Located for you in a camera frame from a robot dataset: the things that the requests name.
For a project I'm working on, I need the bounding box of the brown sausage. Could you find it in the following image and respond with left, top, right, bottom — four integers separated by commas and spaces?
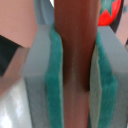
54, 0, 100, 128

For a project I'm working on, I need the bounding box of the red tomato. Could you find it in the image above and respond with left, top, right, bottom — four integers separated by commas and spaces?
98, 0, 122, 26

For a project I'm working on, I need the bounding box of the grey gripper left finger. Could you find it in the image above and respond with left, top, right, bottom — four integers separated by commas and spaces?
23, 25, 64, 128

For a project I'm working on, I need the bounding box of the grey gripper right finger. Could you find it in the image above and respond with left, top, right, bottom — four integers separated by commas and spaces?
89, 27, 128, 128

